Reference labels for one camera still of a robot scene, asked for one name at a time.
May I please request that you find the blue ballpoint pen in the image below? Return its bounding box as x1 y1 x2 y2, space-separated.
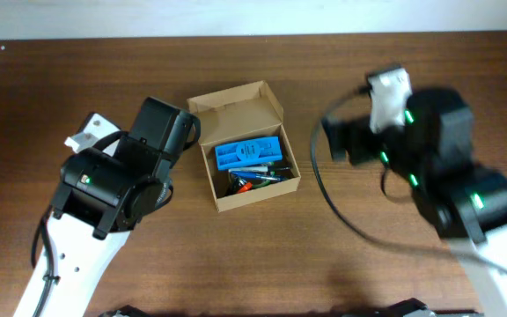
231 171 287 182

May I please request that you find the black white marker pen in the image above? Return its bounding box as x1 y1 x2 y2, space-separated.
228 166 290 173

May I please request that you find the blue plastic case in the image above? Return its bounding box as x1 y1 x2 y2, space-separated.
215 136 283 171

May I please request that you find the green tape roll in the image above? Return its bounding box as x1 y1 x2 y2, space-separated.
252 175 282 189

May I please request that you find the brown cardboard box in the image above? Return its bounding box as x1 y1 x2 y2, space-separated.
187 81 301 212

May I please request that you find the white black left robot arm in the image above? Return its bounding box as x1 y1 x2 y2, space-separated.
14 97 201 316

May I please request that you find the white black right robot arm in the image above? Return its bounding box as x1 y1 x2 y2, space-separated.
311 87 507 316

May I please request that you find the black right camera cable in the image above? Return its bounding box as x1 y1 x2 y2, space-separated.
309 85 507 300

